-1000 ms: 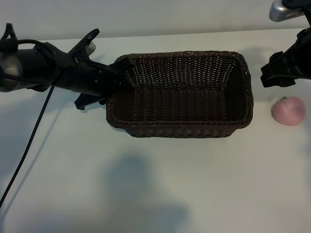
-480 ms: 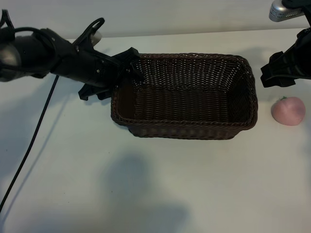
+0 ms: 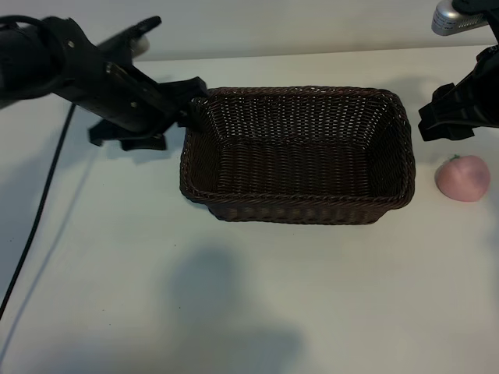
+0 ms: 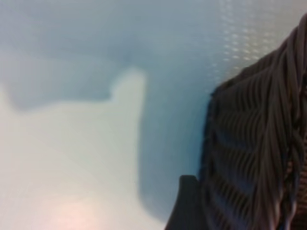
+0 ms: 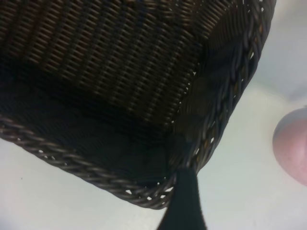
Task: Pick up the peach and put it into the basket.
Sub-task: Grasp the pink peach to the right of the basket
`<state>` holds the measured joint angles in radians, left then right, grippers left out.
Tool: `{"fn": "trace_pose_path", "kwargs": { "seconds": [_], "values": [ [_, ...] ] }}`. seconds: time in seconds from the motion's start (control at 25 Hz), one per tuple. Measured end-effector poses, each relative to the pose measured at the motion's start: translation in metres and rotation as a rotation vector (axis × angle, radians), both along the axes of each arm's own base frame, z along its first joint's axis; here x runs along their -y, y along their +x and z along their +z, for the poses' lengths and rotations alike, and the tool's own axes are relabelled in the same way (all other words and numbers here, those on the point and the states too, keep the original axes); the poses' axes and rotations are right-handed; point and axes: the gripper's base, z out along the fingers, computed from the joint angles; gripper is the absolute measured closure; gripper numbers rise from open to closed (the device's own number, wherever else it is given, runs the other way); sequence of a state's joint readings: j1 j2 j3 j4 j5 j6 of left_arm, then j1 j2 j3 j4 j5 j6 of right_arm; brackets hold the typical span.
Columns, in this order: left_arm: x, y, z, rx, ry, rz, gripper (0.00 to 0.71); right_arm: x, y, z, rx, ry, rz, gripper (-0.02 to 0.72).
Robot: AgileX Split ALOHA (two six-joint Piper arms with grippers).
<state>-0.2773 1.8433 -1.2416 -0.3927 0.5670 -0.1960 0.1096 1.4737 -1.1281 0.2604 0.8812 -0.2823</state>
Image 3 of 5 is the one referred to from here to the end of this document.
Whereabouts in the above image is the pink peach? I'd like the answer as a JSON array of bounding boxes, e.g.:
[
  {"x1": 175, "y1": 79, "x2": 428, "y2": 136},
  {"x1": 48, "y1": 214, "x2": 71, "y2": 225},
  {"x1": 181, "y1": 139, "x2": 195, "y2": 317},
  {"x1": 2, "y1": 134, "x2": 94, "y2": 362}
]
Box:
[{"x1": 434, "y1": 153, "x2": 491, "y2": 203}]

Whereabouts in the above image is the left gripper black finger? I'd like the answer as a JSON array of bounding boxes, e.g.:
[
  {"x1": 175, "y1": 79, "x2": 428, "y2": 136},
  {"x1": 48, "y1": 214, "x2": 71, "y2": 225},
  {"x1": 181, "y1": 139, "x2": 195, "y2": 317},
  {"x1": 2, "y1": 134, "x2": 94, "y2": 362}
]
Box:
[
  {"x1": 178, "y1": 99, "x2": 206, "y2": 132},
  {"x1": 121, "y1": 132, "x2": 168, "y2": 152}
]

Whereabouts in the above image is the black camera cable plug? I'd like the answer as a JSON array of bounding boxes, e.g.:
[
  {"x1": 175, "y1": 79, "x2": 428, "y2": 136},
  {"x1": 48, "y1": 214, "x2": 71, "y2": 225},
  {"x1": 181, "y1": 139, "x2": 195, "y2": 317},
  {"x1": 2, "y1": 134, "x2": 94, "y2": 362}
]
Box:
[{"x1": 97, "y1": 16, "x2": 163, "y2": 50}]

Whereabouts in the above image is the dark brown wicker basket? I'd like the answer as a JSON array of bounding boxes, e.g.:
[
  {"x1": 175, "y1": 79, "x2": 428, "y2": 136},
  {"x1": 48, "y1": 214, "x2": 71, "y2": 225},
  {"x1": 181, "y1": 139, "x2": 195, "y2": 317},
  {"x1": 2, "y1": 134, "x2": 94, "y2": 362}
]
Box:
[{"x1": 179, "y1": 85, "x2": 416, "y2": 226}]

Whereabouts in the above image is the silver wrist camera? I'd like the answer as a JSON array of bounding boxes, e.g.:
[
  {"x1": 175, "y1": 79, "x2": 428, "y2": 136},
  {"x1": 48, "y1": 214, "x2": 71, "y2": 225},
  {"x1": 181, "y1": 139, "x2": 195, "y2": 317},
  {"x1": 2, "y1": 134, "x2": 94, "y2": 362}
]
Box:
[
  {"x1": 130, "y1": 35, "x2": 151, "y2": 54},
  {"x1": 430, "y1": 0, "x2": 488, "y2": 37}
]

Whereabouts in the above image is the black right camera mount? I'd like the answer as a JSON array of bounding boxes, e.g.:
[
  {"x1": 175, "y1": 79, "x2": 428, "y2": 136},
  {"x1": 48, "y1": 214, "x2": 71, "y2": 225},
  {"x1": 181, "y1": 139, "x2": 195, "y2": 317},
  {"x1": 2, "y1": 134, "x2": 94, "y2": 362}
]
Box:
[{"x1": 451, "y1": 0, "x2": 499, "y2": 20}]

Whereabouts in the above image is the black braided cable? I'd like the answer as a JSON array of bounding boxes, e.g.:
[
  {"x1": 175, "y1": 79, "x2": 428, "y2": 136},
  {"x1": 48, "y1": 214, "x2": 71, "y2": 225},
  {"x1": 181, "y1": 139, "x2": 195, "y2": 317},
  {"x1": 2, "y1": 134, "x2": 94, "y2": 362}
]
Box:
[{"x1": 0, "y1": 104, "x2": 76, "y2": 320}]

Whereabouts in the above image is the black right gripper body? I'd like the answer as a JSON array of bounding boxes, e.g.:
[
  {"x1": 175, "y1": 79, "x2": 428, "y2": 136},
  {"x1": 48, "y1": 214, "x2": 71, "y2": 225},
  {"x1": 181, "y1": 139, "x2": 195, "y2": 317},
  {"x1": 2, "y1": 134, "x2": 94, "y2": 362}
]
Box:
[{"x1": 417, "y1": 41, "x2": 499, "y2": 141}]

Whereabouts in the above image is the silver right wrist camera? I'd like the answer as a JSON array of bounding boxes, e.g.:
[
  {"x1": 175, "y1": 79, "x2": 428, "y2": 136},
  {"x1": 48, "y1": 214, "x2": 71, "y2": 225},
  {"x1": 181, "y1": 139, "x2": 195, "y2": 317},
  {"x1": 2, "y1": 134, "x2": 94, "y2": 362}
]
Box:
[{"x1": 430, "y1": 0, "x2": 488, "y2": 37}]

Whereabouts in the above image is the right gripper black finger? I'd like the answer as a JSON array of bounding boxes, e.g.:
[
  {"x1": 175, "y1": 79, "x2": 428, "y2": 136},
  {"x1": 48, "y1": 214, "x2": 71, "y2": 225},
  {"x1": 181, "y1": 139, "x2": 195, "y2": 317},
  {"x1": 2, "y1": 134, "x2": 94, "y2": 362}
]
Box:
[{"x1": 443, "y1": 124, "x2": 476, "y2": 140}]

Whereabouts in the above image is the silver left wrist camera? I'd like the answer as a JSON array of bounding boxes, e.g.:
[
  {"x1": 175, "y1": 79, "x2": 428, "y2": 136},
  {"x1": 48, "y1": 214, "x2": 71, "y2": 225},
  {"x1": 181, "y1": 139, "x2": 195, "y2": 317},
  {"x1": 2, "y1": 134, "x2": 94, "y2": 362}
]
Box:
[{"x1": 130, "y1": 35, "x2": 151, "y2": 54}]

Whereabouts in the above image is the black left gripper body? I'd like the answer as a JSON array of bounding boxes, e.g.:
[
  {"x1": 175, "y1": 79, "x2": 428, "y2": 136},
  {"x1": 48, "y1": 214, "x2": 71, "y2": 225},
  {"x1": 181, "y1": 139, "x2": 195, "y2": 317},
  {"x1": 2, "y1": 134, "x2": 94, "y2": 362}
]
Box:
[{"x1": 44, "y1": 17, "x2": 207, "y2": 146}]

